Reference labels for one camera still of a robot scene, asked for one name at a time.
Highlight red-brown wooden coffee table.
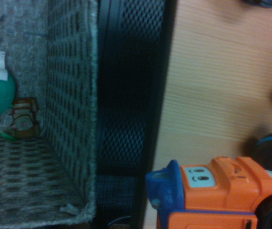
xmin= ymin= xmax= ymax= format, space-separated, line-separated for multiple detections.
xmin=96 ymin=0 xmax=272 ymax=229

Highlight small brown toy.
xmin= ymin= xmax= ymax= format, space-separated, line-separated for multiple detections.
xmin=9 ymin=97 xmax=41 ymax=138

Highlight black game controller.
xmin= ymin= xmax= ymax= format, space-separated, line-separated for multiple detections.
xmin=242 ymin=0 xmax=272 ymax=8

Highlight grey woven wicker basket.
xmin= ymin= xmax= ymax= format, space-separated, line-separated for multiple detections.
xmin=0 ymin=0 xmax=98 ymax=227

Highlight orange and blue toy car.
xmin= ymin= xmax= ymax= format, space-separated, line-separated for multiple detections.
xmin=145 ymin=156 xmax=272 ymax=229

